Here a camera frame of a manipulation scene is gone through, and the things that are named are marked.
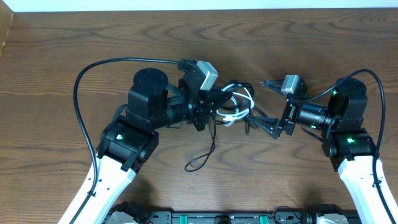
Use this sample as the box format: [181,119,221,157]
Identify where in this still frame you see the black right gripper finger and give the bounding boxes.
[261,80,284,93]
[248,116,282,139]

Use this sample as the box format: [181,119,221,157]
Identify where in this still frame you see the white USB cable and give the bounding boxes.
[215,83,256,128]

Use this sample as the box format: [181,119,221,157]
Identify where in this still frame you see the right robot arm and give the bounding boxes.
[247,75,397,223]

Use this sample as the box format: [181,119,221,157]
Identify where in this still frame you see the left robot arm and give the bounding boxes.
[60,68,232,223]

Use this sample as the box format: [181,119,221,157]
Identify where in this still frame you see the brown cardboard panel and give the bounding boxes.
[0,0,14,55]

